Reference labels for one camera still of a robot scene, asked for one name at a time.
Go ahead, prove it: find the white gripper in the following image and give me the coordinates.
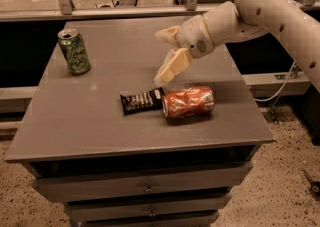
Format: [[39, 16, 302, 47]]
[[154, 15, 215, 86]]

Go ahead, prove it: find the black rxbar chocolate wrapper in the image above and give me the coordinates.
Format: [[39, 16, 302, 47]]
[[120, 88, 164, 115]]

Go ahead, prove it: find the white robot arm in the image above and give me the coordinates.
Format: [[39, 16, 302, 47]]
[[154, 0, 320, 90]]

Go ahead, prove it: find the red crushed coke can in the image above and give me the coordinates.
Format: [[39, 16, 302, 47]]
[[162, 86, 215, 119]]

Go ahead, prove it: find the green soda can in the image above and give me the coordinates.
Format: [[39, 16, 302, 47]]
[[58, 28, 91, 75]]

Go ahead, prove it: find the grey drawer cabinet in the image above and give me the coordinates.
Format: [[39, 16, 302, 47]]
[[6, 17, 273, 227]]

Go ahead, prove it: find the top grey drawer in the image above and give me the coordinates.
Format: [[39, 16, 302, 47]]
[[32, 161, 253, 202]]

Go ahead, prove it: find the grey drawer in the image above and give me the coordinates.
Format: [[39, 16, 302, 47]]
[[84, 210, 219, 227], [65, 193, 231, 222], [32, 161, 253, 202]]

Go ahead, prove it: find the bottom grey drawer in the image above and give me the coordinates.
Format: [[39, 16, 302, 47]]
[[84, 210, 219, 227]]

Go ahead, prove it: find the middle grey drawer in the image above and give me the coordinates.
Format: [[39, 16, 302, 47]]
[[65, 193, 231, 222]]

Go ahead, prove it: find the white cable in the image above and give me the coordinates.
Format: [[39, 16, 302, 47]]
[[253, 60, 298, 103]]

